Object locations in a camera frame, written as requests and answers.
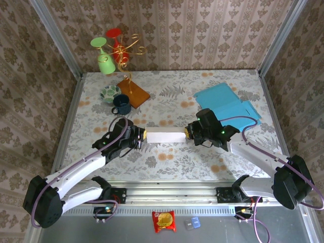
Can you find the white paper box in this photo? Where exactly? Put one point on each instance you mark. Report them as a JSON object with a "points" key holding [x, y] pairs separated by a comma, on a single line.
{"points": [[165, 136]]}

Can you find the blue paper box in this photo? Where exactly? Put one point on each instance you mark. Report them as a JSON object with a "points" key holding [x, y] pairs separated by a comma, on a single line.
{"points": [[222, 101]]}

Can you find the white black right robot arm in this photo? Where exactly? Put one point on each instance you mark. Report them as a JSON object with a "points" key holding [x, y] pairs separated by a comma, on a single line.
{"points": [[258, 157]]}

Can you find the black connector box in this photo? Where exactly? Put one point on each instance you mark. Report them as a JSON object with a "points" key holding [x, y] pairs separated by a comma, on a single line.
{"points": [[239, 210], [101, 211]]}

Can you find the dark blue enamel mug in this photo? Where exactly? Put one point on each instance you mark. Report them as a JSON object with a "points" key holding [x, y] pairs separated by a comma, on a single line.
{"points": [[122, 105]]}

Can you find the floral tablecloth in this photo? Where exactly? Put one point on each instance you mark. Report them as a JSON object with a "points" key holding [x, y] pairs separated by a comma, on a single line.
{"points": [[177, 167]]}

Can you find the brown wooden board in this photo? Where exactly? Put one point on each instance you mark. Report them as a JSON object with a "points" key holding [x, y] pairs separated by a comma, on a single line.
{"points": [[138, 97]]}

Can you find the green patterned bowl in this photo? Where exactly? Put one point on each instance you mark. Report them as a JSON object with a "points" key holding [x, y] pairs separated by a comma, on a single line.
{"points": [[108, 92]]}

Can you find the green wine glass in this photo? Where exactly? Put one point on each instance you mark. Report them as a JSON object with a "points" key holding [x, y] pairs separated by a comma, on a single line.
{"points": [[106, 64]]}

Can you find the red wine glass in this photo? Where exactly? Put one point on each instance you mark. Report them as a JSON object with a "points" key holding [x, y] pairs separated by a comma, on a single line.
{"points": [[117, 50]]}

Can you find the red snack packet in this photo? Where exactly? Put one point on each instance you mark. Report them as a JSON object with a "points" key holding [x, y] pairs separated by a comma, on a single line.
{"points": [[163, 221]]}

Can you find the small blue card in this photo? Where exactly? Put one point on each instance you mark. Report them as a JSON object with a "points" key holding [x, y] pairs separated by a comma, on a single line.
{"points": [[195, 222]]}

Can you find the small grey card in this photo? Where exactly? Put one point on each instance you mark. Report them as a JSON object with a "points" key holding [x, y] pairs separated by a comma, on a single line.
{"points": [[188, 224]]}

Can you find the grey metal panel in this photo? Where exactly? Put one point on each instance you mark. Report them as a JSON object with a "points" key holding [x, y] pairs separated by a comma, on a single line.
{"points": [[101, 233]]}

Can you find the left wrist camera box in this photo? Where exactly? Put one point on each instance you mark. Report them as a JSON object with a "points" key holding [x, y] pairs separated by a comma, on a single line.
{"points": [[138, 145]]}

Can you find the aluminium table side rail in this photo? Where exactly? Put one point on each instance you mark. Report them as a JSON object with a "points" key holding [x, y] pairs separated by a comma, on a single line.
{"points": [[269, 101], [73, 101]]}

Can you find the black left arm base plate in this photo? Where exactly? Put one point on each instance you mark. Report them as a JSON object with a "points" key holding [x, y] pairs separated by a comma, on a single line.
{"points": [[119, 196]]}

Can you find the aluminium mounting rail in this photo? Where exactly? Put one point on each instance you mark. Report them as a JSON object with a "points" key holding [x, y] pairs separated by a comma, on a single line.
{"points": [[172, 195]]}

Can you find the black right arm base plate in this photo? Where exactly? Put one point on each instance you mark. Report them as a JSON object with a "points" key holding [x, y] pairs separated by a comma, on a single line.
{"points": [[224, 196]]}

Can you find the aluminium frame post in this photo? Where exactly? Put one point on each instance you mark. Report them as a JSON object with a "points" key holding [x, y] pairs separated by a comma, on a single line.
{"points": [[281, 38], [56, 38]]}

